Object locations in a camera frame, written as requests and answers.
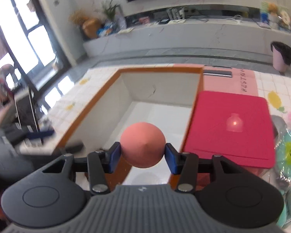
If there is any golden brown vase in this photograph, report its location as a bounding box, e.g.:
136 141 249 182
82 18 102 39

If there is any pink trash bin black liner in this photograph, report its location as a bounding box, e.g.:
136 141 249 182
271 41 291 73

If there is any orange cardboard storage box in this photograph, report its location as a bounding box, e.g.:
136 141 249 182
55 63 204 190

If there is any lemon print checkered tablecloth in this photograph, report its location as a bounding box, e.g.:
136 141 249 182
38 63 291 151

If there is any green potted plant on shelf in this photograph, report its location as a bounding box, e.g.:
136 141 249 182
102 0 120 22

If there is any pink foam ball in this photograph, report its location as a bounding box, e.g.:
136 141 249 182
120 122 166 168

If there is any teal plush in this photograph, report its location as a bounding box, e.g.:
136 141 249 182
274 128 291 228

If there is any red lidded transparent box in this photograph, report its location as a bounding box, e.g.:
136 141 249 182
182 90 275 169

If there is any teddy bear on shelf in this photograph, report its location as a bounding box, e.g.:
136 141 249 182
267 3 279 14

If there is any grey silver cloth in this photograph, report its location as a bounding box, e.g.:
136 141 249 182
271 115 287 139

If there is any white wifi router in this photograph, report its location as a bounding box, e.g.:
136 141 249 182
166 7 186 24

